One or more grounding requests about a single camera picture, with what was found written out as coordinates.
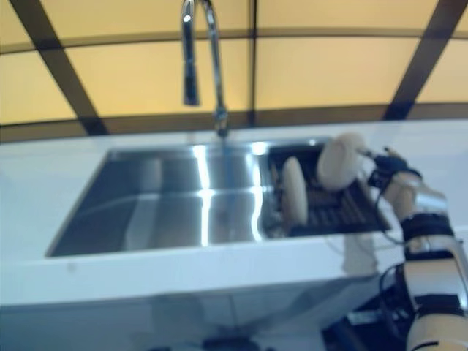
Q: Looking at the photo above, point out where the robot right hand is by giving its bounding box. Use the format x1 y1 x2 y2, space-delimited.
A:
359 146 422 190

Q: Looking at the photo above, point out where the cream round plate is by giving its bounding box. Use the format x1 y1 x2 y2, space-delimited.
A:
316 132 366 191
279 156 309 224

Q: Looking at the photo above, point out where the black sink drying rack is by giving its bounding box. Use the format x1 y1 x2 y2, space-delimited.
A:
265 142 394 238

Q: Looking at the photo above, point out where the chrome gooseneck faucet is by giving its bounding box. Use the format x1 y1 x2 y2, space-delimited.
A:
179 0 230 138

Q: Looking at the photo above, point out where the stainless steel sink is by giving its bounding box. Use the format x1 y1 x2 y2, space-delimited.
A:
45 137 394 259

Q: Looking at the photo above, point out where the dark framed yellow window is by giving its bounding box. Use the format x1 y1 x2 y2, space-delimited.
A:
0 0 468 127

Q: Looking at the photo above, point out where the white glossy base cabinet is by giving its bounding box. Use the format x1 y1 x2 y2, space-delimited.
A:
0 270 366 351

